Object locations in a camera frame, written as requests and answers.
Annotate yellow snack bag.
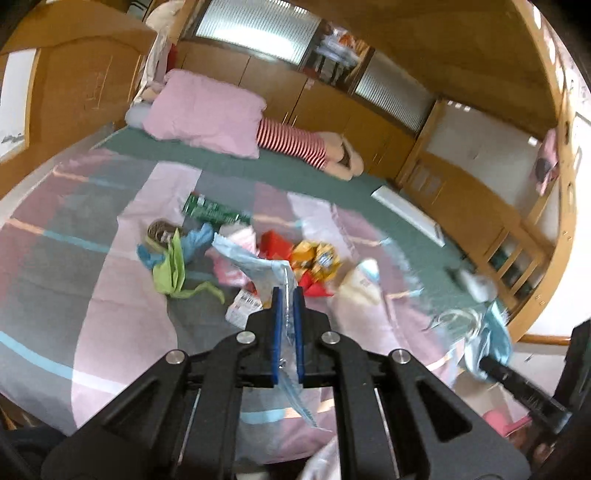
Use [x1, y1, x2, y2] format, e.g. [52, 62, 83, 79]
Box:
[290, 240, 342, 283]

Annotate plaid pink grey quilt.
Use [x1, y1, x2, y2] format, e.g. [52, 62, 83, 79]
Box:
[1, 149, 459, 434]

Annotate pink tissue packet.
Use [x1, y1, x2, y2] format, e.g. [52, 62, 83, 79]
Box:
[205, 223, 259, 288]

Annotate striped plush doll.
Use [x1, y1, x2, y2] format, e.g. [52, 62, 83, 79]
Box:
[256, 118, 365, 181]

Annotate white blue medicine box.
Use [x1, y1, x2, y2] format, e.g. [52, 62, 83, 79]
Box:
[225, 289, 263, 330]

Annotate wooden wall cabinets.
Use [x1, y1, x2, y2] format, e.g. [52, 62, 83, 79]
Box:
[174, 1, 439, 181]

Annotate green mattress cover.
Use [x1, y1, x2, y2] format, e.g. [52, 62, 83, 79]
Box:
[102, 127, 485, 313]

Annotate white flat board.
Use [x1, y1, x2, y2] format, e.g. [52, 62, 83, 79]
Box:
[372, 185, 446, 247]

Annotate blue tissue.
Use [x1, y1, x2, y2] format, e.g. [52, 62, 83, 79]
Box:
[136, 220, 214, 270]

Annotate pink stool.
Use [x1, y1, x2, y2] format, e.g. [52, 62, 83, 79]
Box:
[483, 410, 531, 437]

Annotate wooden bed frame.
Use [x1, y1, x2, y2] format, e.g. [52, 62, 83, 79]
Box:
[1, 1, 576, 340]

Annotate green snack packet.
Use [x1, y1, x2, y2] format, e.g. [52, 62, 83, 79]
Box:
[182, 192, 252, 225]

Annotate paper cup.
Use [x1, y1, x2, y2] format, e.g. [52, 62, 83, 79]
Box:
[335, 258, 383, 305]

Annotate pink pillow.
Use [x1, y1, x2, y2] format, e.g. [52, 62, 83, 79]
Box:
[142, 69, 266, 159]

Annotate clear plastic trash bag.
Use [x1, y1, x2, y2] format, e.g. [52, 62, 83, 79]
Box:
[427, 301, 513, 382]

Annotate clear blue plastic wrapper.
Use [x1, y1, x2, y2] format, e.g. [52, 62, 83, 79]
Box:
[212, 234, 318, 428]

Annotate red wrapper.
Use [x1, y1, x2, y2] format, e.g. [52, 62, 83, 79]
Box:
[298, 271, 332, 298]

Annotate red cigarette box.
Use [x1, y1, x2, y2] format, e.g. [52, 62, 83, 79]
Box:
[259, 230, 294, 260]

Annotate grey small pillow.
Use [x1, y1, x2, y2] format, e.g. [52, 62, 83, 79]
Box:
[124, 102, 151, 130]

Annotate pink hanging cloth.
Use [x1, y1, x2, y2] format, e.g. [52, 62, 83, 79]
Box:
[533, 128, 559, 196]

